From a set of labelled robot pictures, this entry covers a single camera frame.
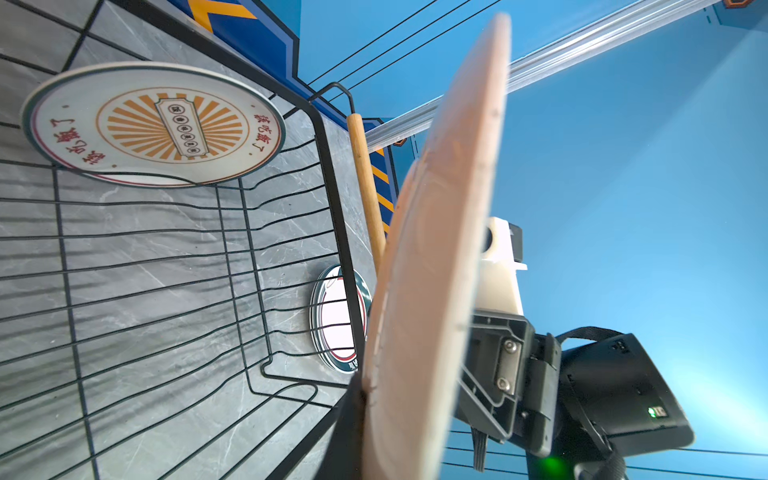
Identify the white plate striped rim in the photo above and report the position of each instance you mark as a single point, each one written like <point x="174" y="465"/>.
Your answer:
<point x="426" y="288"/>

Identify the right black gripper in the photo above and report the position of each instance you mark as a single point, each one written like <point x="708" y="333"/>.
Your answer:
<point x="508" y="384"/>

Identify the right aluminium corner post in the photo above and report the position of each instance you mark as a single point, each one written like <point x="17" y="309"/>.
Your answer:
<point x="600" y="36"/>

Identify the white plate dark green rim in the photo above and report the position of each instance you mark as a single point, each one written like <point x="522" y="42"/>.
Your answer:
<point x="329" y="322"/>

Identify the black wire dish rack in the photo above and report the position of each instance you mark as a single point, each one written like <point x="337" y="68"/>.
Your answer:
<point x="163" y="333"/>

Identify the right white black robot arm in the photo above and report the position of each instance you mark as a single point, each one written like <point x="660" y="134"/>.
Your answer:
<point x="577" y="404"/>

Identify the near wooden rack handle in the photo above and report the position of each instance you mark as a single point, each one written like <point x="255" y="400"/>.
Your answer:
<point x="367" y="187"/>

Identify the white plate red dotted pattern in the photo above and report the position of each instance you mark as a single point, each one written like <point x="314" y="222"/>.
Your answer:
<point x="153" y="124"/>

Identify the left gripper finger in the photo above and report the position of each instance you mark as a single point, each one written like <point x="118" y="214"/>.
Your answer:
<point x="343" y="456"/>

